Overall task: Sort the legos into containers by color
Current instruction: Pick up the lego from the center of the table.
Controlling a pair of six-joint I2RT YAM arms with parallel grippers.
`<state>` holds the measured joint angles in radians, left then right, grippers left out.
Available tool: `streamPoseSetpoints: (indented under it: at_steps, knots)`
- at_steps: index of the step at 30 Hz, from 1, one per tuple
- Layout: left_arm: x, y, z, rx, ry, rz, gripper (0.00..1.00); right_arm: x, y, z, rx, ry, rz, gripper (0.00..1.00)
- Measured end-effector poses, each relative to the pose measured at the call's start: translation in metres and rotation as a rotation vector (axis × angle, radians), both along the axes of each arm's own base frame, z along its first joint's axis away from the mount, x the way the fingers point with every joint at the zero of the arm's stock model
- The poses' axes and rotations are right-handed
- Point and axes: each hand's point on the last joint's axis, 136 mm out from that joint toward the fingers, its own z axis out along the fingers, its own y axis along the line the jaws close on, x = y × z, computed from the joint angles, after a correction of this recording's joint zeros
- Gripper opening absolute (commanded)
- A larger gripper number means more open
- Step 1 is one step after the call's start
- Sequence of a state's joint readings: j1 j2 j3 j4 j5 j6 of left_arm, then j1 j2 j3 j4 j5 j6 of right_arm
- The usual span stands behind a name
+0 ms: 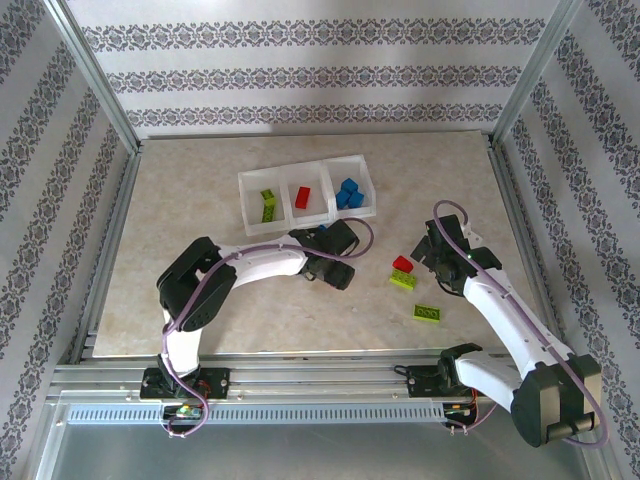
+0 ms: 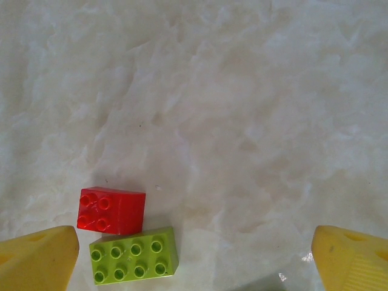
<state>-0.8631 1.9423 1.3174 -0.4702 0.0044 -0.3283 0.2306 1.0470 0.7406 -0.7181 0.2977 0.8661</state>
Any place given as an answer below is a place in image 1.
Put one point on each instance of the wide aluminium base rail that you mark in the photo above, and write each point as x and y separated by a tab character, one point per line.
320	372

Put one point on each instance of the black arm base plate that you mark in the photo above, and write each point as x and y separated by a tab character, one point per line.
422	382
217	382

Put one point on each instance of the small red lego brick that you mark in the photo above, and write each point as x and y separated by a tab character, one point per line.
302	197
403	263

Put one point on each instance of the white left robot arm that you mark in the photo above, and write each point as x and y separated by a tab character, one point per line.
270	262

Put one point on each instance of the aluminium frame corner post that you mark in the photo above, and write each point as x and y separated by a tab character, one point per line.
532	75
95	75

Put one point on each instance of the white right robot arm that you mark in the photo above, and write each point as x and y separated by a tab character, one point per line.
505	320

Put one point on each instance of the grey metal sheet panel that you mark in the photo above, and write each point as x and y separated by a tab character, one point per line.
320	455

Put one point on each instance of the lime green lego plate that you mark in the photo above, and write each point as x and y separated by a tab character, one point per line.
426	313
268	212
270	196
403	280

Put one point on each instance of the small circuit board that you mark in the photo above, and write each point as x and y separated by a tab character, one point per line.
457	410
184	411

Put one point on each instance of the aluminium frame side rail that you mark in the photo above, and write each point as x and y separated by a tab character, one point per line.
112	240
522	225

